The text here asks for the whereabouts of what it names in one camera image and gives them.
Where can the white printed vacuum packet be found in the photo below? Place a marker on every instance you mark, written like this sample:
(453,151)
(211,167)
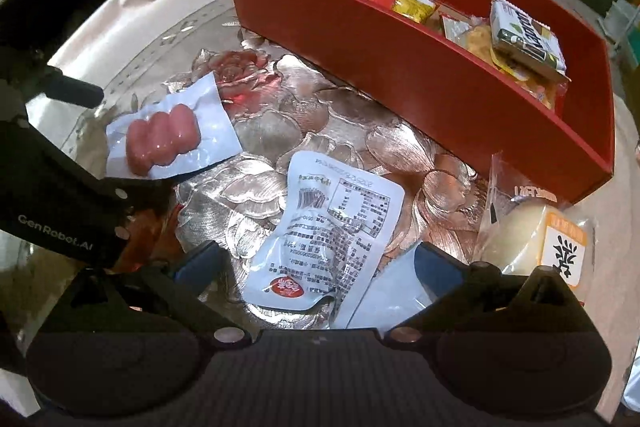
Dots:
(325,227)

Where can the white rice cake packet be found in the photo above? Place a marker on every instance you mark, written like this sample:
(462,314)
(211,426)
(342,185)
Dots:
(525,232)

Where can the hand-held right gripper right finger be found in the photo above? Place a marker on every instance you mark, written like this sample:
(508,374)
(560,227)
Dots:
(440,273)

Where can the white plastic bin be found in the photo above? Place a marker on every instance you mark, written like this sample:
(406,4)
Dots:
(625,32)

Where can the orange cracker packet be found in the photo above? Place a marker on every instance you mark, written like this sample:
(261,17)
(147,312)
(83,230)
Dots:
(480,42)

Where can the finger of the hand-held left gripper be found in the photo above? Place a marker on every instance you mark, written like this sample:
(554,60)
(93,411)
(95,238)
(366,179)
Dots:
(135,197)
(75,89)

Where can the red cardboard box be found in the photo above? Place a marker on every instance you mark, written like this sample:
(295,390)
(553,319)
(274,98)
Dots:
(400,72)

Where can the green and white snack packet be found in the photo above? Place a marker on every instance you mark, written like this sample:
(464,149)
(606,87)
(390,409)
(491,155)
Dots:
(525,34)

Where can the pink sausage packet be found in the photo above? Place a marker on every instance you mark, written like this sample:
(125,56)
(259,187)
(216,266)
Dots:
(160,137)

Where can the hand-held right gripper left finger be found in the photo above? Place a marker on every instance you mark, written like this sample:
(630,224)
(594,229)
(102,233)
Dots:
(200,268)

